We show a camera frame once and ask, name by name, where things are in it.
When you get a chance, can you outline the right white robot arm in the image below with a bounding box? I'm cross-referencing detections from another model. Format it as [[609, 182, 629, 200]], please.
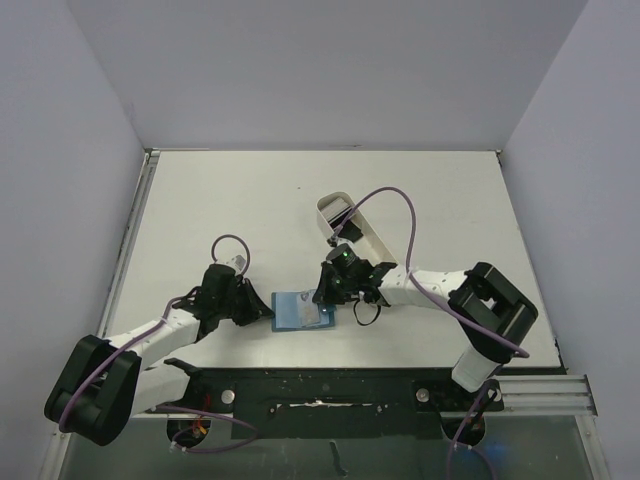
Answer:
[[313, 244, 539, 409]]

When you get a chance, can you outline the purple cable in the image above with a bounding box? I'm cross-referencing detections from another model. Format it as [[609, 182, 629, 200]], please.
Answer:
[[327, 186, 531, 480], [57, 234, 261, 454]]

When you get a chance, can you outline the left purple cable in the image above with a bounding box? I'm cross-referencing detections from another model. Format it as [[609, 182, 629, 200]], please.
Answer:
[[57, 234, 261, 454]]

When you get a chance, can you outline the blue leather card holder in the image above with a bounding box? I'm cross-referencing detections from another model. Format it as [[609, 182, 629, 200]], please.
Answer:
[[271, 289, 336, 332]]

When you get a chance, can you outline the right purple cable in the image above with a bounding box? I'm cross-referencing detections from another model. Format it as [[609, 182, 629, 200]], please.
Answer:
[[327, 186, 531, 480]]

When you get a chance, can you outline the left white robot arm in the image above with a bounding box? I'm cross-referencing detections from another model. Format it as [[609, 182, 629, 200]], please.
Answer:
[[44, 264, 274, 446]]

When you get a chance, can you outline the light blue credit card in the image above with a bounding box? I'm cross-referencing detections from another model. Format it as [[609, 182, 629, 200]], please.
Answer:
[[296, 290, 321, 328]]

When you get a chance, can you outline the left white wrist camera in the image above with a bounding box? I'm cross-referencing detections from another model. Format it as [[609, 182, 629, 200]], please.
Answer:
[[225, 254, 250, 276]]

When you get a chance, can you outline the black card in tray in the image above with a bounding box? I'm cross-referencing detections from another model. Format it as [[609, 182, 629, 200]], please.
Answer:
[[338, 221, 363, 243]]

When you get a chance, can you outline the white oblong tray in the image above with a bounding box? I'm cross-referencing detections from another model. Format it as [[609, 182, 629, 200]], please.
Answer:
[[316, 192, 398, 265]]

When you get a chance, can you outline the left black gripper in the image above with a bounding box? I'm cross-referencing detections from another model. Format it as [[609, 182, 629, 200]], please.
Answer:
[[217, 277, 273, 326]]

